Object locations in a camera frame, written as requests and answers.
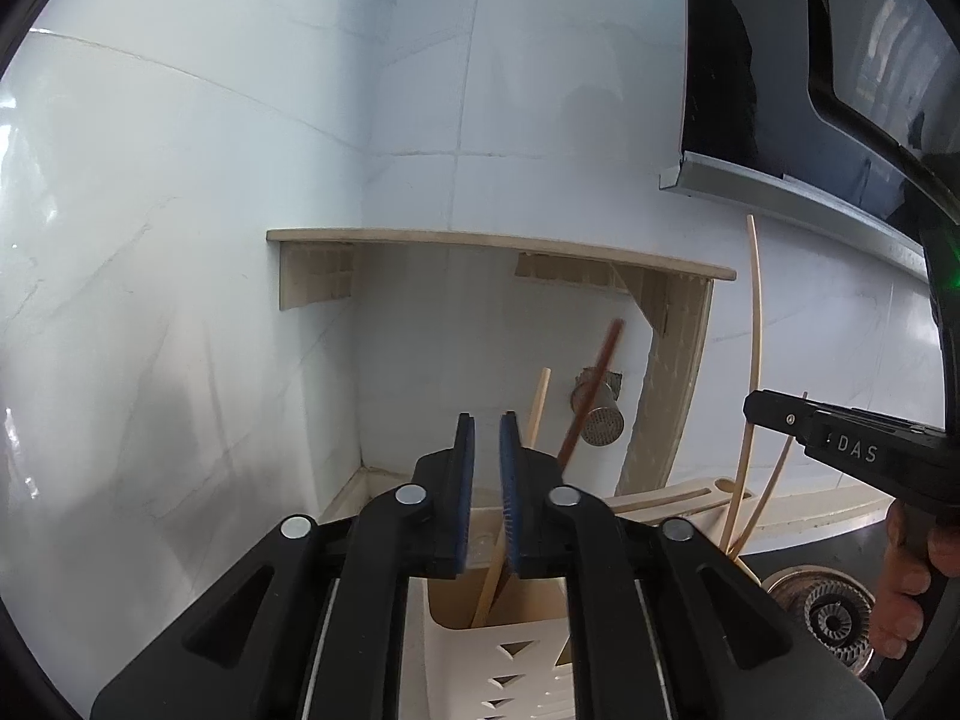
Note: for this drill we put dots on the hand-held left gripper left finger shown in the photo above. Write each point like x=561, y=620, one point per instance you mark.
x=465, y=495

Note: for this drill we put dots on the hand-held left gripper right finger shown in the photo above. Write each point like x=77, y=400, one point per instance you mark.
x=510, y=495

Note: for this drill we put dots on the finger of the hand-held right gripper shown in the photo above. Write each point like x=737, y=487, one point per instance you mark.
x=776, y=412

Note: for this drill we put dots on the pale wooden chopstick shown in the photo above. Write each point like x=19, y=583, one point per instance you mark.
x=756, y=315
x=776, y=469
x=538, y=405

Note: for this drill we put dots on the reddish-brown wooden chopstick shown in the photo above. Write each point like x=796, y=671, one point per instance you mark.
x=600, y=382

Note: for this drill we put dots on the white utensil holder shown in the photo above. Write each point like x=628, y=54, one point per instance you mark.
x=487, y=660

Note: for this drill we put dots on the person's right hand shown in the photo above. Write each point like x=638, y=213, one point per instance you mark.
x=900, y=600

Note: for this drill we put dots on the black glass gas stove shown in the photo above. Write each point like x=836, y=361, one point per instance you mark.
x=780, y=559

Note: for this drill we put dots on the large gas stove burner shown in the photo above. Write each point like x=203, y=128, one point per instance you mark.
x=817, y=615

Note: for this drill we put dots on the beige corner shelf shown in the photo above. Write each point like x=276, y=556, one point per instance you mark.
x=487, y=240

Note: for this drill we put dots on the black range hood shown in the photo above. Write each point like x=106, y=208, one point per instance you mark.
x=750, y=52

